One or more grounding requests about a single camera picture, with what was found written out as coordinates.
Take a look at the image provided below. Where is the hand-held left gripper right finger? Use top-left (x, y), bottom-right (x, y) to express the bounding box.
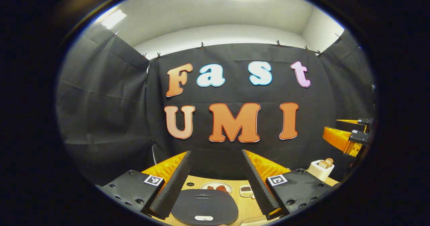
top-left (241, 149), bottom-right (335, 220)

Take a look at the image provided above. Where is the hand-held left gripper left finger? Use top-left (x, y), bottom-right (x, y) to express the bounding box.
top-left (97, 150), bottom-right (195, 220)

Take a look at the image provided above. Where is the black and silver rice cooker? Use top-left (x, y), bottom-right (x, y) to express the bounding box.
top-left (171, 189), bottom-right (239, 226)

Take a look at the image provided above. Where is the white divided bean dish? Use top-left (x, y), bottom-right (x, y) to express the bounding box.
top-left (240, 185), bottom-right (256, 199)

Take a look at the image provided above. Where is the round white plate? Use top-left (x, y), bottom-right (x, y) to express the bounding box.
top-left (201, 182), bottom-right (232, 194)

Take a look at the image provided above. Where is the white toaster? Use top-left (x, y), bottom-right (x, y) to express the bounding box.
top-left (308, 160), bottom-right (335, 182)

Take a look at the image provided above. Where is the black backdrop cloth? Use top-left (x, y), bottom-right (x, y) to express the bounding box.
top-left (55, 23), bottom-right (377, 186)

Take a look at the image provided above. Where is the ceiling light panel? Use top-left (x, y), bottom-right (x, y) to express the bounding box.
top-left (102, 10), bottom-right (127, 30)

